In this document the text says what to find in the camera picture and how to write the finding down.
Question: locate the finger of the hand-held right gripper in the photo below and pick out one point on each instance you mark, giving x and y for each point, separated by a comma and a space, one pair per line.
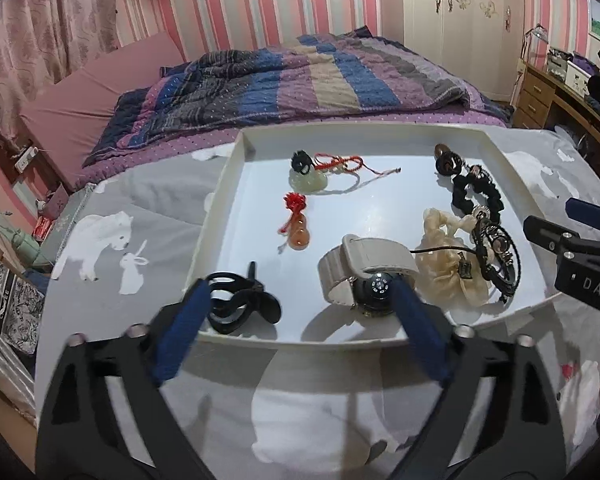
547, 234
587, 212

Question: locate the cream scrunchie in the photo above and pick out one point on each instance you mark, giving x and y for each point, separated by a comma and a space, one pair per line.
445, 270

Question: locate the orange gourd pendant red knot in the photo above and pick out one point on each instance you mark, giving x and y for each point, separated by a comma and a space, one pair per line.
299, 232

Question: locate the purple dotted bed sheet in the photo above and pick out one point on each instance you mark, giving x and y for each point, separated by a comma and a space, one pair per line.
180, 152

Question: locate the pink patterned curtain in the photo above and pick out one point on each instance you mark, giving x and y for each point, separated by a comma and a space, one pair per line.
35, 30

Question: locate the desk lamp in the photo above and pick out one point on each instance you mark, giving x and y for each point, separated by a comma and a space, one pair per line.
535, 40

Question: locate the silver foil sheet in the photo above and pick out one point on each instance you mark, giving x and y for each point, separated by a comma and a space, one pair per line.
2, 370

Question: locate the black hair claw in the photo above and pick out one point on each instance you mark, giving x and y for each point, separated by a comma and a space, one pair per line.
230, 310

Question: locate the striped quilt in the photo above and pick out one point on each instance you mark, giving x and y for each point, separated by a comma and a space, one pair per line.
290, 80

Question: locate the black scrunchie with beads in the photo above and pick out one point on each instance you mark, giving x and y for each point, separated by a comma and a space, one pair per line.
467, 192

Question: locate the white wardrobe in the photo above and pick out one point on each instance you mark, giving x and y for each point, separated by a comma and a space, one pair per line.
460, 30

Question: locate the black white floral box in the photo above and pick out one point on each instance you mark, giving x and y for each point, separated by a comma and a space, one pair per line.
10, 305

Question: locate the white tray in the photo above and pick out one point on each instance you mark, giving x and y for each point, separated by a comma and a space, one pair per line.
370, 210

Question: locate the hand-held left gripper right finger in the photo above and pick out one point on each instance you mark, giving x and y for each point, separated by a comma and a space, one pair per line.
420, 330

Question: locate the pale green bottle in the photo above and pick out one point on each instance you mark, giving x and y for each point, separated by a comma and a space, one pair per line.
24, 245

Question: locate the white storage box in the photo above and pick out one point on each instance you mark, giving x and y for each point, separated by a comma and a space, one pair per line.
580, 79

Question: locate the wooden desk with drawers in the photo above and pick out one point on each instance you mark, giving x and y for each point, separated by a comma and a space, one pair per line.
535, 95

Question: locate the white power strip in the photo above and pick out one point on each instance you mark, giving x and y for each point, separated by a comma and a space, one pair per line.
25, 158

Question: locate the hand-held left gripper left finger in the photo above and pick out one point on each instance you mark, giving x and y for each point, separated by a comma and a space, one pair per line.
180, 332

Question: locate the grey green fabric bag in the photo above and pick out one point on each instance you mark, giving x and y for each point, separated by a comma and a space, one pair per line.
60, 230

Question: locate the pink mattress pad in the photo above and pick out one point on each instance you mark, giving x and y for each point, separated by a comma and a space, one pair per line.
90, 85

